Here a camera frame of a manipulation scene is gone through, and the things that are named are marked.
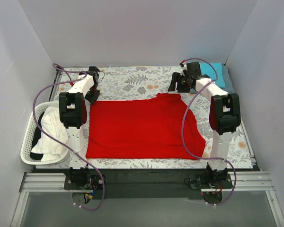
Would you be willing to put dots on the folded turquoise t shirt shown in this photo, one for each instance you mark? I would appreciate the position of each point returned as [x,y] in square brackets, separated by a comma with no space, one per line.
[206,69]

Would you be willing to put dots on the white plastic laundry basket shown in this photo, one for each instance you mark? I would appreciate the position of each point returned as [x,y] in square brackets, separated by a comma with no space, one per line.
[29,135]

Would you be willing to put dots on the white t shirt in basket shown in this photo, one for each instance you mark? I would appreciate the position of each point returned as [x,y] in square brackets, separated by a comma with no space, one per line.
[50,123]

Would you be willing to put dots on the folded grey-blue t shirt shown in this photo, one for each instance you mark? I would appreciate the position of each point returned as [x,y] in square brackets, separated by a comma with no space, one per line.
[227,80]

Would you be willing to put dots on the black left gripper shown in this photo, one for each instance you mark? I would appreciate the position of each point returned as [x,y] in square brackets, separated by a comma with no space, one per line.
[93,95]

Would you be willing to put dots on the black garment in basket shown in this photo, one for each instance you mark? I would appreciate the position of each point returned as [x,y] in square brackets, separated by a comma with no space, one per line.
[36,137]

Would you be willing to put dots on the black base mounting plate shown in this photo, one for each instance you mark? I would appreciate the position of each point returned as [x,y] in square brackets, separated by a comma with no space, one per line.
[142,183]

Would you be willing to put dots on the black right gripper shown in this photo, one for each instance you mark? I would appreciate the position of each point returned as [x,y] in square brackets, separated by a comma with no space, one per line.
[180,80]

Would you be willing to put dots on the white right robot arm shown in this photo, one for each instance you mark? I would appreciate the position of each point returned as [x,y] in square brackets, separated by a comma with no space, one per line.
[224,119]

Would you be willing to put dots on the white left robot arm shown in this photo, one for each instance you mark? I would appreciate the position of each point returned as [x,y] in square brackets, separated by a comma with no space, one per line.
[73,115]

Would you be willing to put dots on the red t shirt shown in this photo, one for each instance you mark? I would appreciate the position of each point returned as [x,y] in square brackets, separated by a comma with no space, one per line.
[139,129]

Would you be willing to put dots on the aluminium frame rail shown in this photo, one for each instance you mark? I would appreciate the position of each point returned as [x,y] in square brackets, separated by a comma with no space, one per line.
[54,182]

